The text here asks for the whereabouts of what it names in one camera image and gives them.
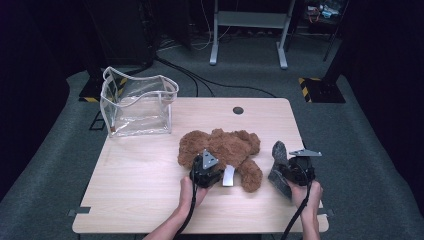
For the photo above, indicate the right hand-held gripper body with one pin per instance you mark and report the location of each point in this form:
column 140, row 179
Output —
column 300, row 170

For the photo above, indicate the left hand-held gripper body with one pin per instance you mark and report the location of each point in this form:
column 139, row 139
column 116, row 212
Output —
column 205, row 175

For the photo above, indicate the grey towel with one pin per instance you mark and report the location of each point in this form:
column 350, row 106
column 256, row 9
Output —
column 279, row 151

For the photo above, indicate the brown teddy bear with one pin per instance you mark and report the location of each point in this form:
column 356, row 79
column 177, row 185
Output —
column 230, row 146

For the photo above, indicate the clear plastic bag white trim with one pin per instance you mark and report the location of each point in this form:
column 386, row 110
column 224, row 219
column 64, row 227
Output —
column 140, row 113

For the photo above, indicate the person's left hand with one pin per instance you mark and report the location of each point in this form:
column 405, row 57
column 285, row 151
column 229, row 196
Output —
column 188, row 198

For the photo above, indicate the person's right hand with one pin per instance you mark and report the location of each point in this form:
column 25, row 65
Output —
column 311, row 196

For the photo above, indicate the grey tape strip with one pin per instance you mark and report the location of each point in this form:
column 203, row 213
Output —
column 79, row 211
column 328, row 212

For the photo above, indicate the dark round table grommet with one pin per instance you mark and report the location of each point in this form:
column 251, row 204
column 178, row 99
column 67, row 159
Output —
column 238, row 110

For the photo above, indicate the black stand base striped edge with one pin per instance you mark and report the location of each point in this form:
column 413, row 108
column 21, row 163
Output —
column 325, row 91
column 88, row 91

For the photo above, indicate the dark cart with electronics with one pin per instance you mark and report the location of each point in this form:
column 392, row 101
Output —
column 325, row 13

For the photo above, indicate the dark cabinet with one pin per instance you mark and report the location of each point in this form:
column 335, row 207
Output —
column 126, row 33

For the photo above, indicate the white metal desk frame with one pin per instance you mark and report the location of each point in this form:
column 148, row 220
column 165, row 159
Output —
column 250, row 19

